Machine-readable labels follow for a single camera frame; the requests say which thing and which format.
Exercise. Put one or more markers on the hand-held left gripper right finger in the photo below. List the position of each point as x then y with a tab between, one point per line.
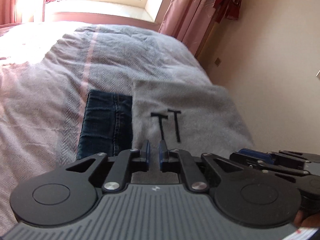
162	152

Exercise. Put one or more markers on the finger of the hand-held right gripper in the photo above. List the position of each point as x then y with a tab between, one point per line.
252	155
295	157

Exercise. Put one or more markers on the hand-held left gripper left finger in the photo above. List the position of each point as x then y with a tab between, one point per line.
148	152

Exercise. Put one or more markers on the grey sweater with black print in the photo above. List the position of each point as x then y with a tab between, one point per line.
200	110

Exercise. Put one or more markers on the person's right hand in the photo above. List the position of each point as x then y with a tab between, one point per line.
308	220

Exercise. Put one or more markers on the folded blue jeans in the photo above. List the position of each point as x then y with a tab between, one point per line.
100	120

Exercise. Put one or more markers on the wooden window trim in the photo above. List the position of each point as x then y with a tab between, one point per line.
206	40

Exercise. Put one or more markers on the pink and grey duvet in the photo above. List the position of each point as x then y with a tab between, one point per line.
50	80

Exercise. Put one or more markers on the red hanging garment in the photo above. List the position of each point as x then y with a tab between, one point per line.
230	2

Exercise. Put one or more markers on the wall socket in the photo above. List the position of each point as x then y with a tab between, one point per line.
218	62

